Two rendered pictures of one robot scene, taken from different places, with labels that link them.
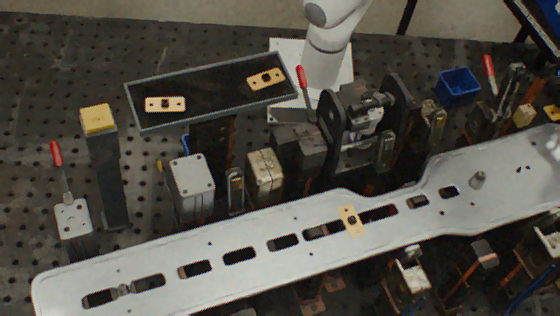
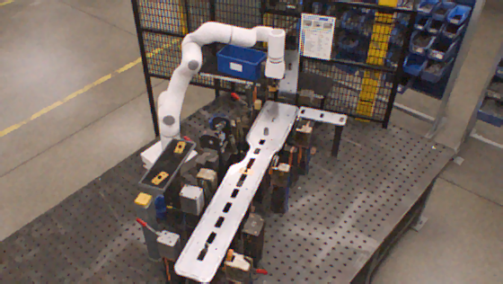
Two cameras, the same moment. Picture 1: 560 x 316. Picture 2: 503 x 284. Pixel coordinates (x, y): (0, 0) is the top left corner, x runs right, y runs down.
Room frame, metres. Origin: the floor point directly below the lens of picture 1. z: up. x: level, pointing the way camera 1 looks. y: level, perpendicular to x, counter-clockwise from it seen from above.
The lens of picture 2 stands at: (-0.61, 0.94, 2.74)
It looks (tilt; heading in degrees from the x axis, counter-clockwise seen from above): 44 degrees down; 326
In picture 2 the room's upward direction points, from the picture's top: 4 degrees counter-clockwise
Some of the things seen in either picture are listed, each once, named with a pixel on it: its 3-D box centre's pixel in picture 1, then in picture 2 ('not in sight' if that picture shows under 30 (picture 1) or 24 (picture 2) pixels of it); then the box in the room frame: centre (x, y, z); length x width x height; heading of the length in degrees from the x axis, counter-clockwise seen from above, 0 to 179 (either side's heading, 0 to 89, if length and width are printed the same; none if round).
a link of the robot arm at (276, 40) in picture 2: not in sight; (276, 42); (1.01, -0.59, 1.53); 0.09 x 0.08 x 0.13; 150
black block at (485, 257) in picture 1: (465, 279); (289, 167); (0.77, -0.51, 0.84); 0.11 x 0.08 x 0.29; 30
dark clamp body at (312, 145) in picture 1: (300, 180); (211, 181); (0.93, -0.06, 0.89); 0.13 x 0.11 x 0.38; 30
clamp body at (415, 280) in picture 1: (393, 302); (279, 188); (0.66, -0.33, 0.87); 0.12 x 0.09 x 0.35; 30
